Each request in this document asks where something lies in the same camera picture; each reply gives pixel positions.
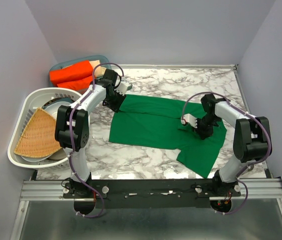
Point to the blue plastic bin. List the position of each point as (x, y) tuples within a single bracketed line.
[(62, 65)]

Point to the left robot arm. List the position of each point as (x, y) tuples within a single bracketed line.
[(72, 125)]

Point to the beige plate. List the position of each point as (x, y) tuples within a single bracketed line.
[(57, 156)]

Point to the white bowl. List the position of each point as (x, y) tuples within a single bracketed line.
[(52, 109)]

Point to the dark teal plate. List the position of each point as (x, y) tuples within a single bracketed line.
[(56, 100)]

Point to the small metal cup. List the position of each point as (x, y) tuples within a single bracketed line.
[(250, 168)]

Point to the rolled orange t-shirt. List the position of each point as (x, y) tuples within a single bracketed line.
[(71, 73), (77, 85)]

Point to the rolled beige t-shirt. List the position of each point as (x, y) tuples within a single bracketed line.
[(100, 70)]

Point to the upper rolled orange t-shirt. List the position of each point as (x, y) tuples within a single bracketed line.
[(71, 73)]

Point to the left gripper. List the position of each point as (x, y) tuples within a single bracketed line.
[(116, 106)]

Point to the white plastic basket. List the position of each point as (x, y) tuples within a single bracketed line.
[(34, 100)]

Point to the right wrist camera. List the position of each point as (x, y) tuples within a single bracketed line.
[(188, 119)]

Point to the wicker fan-shaped tray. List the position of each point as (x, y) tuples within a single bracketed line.
[(38, 137)]

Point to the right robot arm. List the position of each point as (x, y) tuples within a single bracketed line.
[(251, 141)]

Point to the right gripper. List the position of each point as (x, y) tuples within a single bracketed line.
[(203, 133)]

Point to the lower rolled orange t-shirt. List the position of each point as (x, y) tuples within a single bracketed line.
[(77, 85)]

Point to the black mounting base plate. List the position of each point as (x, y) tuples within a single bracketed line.
[(150, 193)]

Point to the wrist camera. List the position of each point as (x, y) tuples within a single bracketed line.
[(188, 119), (123, 87)]

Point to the green t-shirt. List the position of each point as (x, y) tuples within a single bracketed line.
[(155, 122)]

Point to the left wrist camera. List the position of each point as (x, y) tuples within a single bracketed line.
[(123, 87)]

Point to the aluminium rail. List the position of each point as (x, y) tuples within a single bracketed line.
[(51, 190)]

